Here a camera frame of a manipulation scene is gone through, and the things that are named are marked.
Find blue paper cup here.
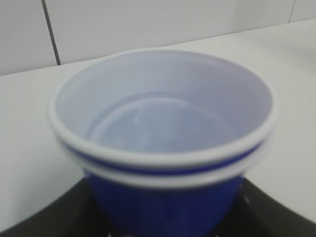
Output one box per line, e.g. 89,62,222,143
60,137,270,237

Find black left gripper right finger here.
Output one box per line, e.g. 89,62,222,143
212,179,316,237

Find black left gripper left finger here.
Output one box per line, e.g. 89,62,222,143
0,179,109,237

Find white-rimmed paper cup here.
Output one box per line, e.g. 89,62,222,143
48,48,278,175

